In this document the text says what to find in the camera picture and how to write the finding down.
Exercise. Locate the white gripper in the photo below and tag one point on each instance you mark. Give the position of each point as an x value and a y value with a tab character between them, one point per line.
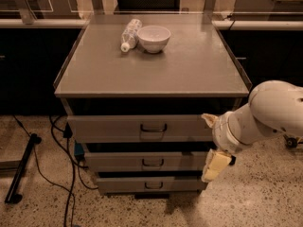
222	133

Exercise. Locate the grey top drawer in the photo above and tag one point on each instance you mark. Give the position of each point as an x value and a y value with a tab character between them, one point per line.
139	128

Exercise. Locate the grey drawer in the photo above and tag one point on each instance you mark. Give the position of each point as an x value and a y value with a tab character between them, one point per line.
150	184
145	161
139	128

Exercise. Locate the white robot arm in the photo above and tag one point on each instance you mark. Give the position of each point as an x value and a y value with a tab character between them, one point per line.
274	108

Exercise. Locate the grey bottom drawer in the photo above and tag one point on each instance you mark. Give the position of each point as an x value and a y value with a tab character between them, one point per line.
150	184

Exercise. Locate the grey middle drawer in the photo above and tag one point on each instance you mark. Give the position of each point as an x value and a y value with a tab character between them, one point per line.
145	161

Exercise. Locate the grey drawer cabinet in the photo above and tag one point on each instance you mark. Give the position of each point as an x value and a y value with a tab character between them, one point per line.
195	73

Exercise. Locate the black caster wheel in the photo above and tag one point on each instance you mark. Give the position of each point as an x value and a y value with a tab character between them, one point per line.
233	160

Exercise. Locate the white ceramic bowl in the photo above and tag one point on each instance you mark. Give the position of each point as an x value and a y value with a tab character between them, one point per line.
153	38

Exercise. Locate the clear plastic water bottle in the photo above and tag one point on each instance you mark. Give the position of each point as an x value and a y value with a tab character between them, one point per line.
129	36

